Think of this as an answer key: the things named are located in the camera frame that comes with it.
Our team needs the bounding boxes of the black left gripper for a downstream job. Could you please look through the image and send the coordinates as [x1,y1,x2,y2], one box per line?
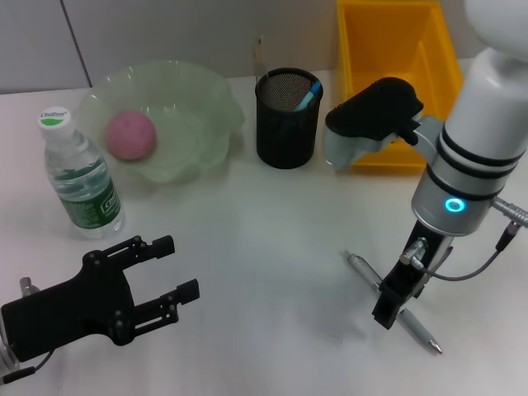
[1,234,201,360]

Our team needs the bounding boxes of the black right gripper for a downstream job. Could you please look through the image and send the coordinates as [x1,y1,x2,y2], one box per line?
[371,220,451,331]

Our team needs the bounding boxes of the silver ballpoint pen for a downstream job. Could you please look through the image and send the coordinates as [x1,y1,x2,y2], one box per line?
[343,249,443,355]

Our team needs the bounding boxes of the clear green-label water bottle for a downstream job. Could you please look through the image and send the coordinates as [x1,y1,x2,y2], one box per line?
[37,106,126,240]

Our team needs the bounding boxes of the pink peach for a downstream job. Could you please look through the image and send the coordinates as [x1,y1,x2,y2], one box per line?
[104,110,158,163]

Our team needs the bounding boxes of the blue scissors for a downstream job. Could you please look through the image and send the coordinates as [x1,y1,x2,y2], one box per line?
[295,80,323,112]

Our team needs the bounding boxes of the pale green glass fruit plate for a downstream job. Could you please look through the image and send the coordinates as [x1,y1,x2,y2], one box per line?
[77,59,245,186]

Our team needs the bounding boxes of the black mesh pen holder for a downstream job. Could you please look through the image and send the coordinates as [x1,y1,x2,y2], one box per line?
[254,68,325,169]

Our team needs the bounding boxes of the yellow plastic bin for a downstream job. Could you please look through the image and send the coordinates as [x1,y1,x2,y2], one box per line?
[336,0,463,175]

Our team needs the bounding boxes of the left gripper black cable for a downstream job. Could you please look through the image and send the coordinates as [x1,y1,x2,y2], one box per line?
[0,276,54,384]

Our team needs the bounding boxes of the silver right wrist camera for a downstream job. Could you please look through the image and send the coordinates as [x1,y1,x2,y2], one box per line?
[323,77,426,170]

